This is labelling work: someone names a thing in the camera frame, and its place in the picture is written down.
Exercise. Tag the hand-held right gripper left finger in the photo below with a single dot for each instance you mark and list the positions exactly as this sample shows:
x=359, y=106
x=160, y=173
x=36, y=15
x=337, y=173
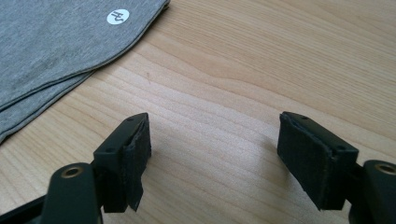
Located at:
x=124, y=161

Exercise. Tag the grey cloth garment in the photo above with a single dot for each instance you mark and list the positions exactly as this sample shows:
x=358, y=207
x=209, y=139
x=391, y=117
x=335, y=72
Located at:
x=56, y=53

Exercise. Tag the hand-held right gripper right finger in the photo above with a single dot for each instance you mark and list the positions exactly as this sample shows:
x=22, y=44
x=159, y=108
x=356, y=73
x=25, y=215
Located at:
x=314, y=161

